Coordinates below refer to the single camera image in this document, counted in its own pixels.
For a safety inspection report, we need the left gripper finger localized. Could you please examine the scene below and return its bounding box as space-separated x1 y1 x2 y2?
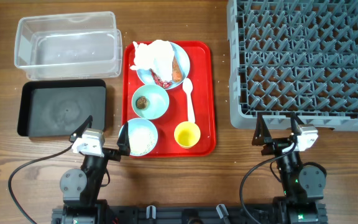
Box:
69 115 93 142
117 123 131 156

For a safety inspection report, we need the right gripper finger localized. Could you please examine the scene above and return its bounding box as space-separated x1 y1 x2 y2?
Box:
290 112 304 136
252 114 272 146

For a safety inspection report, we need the white rice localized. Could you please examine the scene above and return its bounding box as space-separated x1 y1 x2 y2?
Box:
129 127 157 156

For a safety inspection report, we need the light blue rice bowl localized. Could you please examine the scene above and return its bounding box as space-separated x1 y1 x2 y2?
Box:
128 118 158 157

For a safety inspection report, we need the brown nut shell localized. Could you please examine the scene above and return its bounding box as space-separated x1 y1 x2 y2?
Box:
135 96 149 110

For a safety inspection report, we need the green bowl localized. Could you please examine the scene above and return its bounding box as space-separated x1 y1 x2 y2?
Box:
131 85 170 120

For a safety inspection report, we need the yellow cup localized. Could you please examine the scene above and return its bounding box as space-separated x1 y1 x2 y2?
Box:
174 121 201 149

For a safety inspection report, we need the red wrapper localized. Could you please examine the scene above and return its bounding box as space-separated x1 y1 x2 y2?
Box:
150 70 173 89

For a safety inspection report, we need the orange carrot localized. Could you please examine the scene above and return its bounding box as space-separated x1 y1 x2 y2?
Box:
172 56 183 83

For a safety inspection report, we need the white napkin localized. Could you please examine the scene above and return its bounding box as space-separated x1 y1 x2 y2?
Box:
130 40 175 81

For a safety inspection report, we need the light blue plate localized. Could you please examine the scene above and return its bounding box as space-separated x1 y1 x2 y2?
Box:
133 42 190 90

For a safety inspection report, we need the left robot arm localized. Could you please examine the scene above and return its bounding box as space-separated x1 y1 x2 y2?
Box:
51 116 131 224

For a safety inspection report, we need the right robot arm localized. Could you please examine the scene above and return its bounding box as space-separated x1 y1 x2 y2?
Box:
252 113 328 223

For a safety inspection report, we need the black waste tray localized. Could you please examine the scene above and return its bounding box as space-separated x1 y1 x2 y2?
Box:
17 79 107 138

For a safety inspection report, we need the grey dishwasher rack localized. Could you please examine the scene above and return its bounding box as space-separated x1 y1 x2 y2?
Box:
226 0 358 131

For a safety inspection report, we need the red serving tray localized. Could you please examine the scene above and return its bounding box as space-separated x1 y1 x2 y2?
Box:
121 40 217 158

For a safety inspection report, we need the clear plastic bin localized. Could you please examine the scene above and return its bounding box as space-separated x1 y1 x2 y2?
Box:
14 11 122 81

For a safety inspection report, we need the white plastic spoon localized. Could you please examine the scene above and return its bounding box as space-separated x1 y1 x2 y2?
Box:
182 78 195 123

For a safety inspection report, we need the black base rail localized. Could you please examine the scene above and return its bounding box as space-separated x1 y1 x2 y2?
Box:
51 203 328 224

